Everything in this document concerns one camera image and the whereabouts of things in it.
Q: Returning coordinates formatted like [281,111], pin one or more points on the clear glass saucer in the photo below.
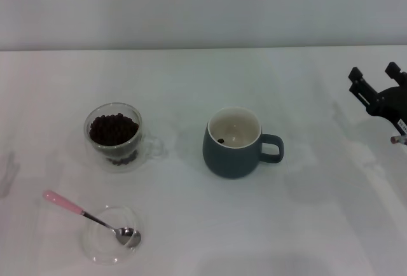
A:
[98,253]

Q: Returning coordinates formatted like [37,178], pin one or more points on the double-wall glass cup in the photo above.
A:
[152,149]

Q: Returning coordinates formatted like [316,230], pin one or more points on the dark teal ceramic mug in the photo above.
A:
[229,158]

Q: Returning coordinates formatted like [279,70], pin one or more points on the heap of coffee beans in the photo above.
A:
[113,129]

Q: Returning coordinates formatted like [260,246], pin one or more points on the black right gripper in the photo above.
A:
[394,104]

